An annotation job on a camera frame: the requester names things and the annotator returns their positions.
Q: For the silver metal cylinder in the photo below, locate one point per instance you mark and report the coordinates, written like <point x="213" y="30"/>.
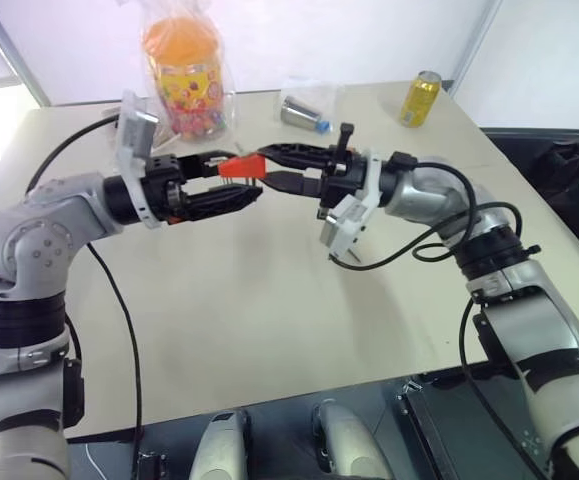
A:
<point x="301" y="114"/>

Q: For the black bag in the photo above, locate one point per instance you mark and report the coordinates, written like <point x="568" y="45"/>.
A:
<point x="559" y="175"/>

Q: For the yellow drink can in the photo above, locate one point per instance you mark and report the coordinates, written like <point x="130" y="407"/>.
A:
<point x="420" y="100"/>

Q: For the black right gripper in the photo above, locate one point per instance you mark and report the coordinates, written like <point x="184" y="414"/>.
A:
<point x="346" y="175"/>

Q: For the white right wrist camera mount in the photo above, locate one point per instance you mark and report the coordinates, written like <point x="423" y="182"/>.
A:
<point x="351" y="220"/>

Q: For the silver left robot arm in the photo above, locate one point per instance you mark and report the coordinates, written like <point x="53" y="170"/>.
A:
<point x="34" y="240"/>

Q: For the orange-lid candy jar in bag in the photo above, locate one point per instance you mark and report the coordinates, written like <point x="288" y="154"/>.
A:
<point x="229" y="107"/>

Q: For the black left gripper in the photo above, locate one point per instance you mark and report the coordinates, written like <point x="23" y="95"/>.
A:
<point x="161" y="187"/>

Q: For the silver bottle in plastic bag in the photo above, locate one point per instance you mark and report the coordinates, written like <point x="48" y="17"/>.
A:
<point x="326" y="95"/>

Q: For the candy jar with orange lid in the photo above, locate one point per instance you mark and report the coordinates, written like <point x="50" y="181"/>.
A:
<point x="189" y="90"/>

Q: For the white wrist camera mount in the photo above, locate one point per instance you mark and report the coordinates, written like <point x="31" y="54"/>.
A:
<point x="134" y="130"/>
<point x="351" y="220"/>

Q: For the silver rounded robot leg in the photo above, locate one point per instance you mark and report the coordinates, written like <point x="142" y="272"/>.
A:
<point x="349" y="445"/>
<point x="219" y="445"/>

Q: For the red hex key holder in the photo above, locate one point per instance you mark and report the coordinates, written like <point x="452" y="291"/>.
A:
<point x="243" y="166"/>

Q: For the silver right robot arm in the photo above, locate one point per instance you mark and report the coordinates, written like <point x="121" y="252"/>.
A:
<point x="544" y="310"/>

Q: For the small dark hex key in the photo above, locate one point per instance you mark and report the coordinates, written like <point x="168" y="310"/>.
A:
<point x="355" y="256"/>

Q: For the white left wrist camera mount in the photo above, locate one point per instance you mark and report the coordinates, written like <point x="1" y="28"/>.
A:
<point x="134" y="130"/>

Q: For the black flat case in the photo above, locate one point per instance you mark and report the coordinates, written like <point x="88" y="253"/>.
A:
<point x="449" y="425"/>

